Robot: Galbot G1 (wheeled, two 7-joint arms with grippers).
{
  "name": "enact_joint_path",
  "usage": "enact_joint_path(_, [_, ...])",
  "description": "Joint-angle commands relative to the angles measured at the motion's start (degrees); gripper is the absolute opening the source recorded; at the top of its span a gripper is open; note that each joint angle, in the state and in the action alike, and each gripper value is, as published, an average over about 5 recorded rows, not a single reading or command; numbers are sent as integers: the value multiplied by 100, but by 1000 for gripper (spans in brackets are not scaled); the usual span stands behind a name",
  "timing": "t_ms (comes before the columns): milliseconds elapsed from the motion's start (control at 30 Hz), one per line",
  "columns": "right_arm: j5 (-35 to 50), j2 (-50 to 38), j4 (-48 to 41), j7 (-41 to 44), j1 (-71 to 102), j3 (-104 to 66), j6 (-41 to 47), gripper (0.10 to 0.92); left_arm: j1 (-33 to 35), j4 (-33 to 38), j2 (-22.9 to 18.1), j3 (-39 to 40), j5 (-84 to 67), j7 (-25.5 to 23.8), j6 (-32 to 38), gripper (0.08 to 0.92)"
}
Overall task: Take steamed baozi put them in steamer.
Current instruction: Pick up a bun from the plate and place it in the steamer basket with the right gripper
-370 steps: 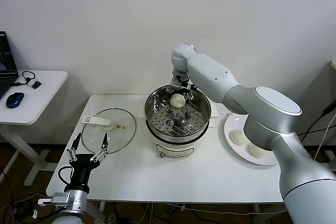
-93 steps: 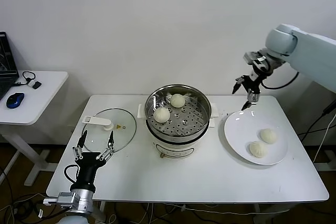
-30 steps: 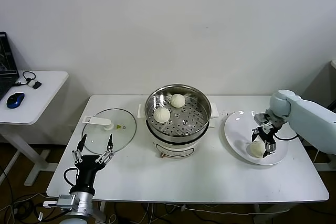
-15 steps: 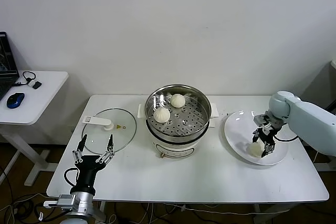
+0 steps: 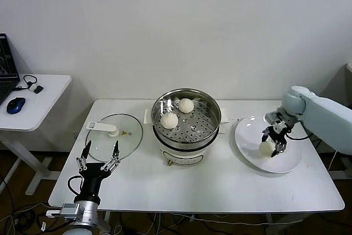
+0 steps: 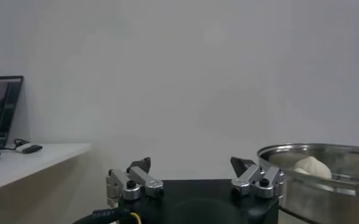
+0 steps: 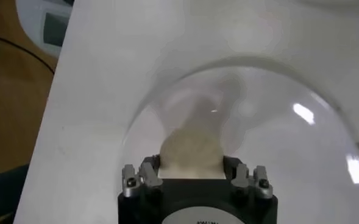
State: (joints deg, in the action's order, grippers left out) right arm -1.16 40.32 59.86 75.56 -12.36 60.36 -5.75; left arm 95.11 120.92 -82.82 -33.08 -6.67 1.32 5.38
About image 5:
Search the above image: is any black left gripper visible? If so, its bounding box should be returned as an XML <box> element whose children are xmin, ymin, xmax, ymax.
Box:
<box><xmin>74</xmin><ymin>140</ymin><xmax>121</xmax><ymax>203</ymax></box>

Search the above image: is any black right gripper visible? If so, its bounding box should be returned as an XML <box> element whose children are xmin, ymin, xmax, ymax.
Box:
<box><xmin>260</xmin><ymin>121</ymin><xmax>293</xmax><ymax>159</ymax></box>

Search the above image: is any white steamed baozi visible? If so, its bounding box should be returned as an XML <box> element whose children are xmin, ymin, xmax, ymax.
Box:
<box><xmin>178</xmin><ymin>99</ymin><xmax>195</xmax><ymax>114</ymax></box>
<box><xmin>258</xmin><ymin>141</ymin><xmax>277</xmax><ymax>159</ymax></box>
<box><xmin>160</xmin><ymin>112</ymin><xmax>179</xmax><ymax>130</ymax></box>

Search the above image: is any stainless steel steamer basket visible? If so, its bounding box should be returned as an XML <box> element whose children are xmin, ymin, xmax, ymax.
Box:
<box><xmin>151</xmin><ymin>88</ymin><xmax>222</xmax><ymax>144</ymax></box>

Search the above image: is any glass pot lid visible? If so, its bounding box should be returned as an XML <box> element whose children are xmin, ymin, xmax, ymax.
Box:
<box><xmin>85</xmin><ymin>113</ymin><xmax>144</xmax><ymax>162</ymax></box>

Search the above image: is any white round plate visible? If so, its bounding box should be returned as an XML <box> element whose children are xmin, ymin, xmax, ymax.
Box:
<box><xmin>234</xmin><ymin>116</ymin><xmax>303</xmax><ymax>174</ymax></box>

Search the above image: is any white side table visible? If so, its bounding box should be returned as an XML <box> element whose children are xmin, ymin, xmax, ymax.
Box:
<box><xmin>0</xmin><ymin>74</ymin><xmax>73</xmax><ymax>196</ymax></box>

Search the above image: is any white electric cooker base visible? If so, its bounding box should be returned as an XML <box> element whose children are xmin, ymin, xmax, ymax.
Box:
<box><xmin>144</xmin><ymin>108</ymin><xmax>229</xmax><ymax>167</ymax></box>

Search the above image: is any blue black computer mouse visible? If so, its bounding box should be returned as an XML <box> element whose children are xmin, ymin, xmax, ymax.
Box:
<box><xmin>5</xmin><ymin>96</ymin><xmax>26</xmax><ymax>114</ymax></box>

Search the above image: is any black laptop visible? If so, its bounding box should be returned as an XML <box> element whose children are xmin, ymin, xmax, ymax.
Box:
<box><xmin>0</xmin><ymin>33</ymin><xmax>20</xmax><ymax>106</ymax></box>

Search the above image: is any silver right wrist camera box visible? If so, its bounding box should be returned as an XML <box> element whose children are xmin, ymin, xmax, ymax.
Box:
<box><xmin>264</xmin><ymin>111</ymin><xmax>279</xmax><ymax>123</ymax></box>

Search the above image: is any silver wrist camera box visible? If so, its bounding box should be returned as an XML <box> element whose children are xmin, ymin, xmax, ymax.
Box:
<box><xmin>46</xmin><ymin>203</ymin><xmax>82</xmax><ymax>221</ymax></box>
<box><xmin>264</xmin><ymin>111</ymin><xmax>279</xmax><ymax>123</ymax></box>

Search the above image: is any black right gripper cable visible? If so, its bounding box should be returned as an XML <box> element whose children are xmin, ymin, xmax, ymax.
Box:
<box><xmin>285</xmin><ymin>129</ymin><xmax>313</xmax><ymax>141</ymax></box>

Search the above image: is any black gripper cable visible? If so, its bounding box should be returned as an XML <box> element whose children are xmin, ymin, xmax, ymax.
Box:
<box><xmin>68</xmin><ymin>176</ymin><xmax>85</xmax><ymax>196</ymax></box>
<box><xmin>285</xmin><ymin>129</ymin><xmax>313</xmax><ymax>141</ymax></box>

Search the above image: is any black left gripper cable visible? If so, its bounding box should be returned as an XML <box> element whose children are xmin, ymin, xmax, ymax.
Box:
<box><xmin>68</xmin><ymin>176</ymin><xmax>85</xmax><ymax>196</ymax></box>

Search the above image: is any white wall cable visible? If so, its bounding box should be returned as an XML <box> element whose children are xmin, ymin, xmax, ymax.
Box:
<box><xmin>328</xmin><ymin>151</ymin><xmax>338</xmax><ymax>170</ymax></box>

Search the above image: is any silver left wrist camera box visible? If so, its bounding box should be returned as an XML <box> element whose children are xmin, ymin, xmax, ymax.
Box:
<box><xmin>46</xmin><ymin>203</ymin><xmax>82</xmax><ymax>221</ymax></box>

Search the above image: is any small device with black cable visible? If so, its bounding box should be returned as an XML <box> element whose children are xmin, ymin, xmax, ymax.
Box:
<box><xmin>12</xmin><ymin>74</ymin><xmax>44</xmax><ymax>95</ymax></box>

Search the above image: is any black floor cable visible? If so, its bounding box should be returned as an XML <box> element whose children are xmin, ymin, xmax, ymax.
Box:
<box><xmin>0</xmin><ymin>174</ymin><xmax>16</xmax><ymax>235</ymax></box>

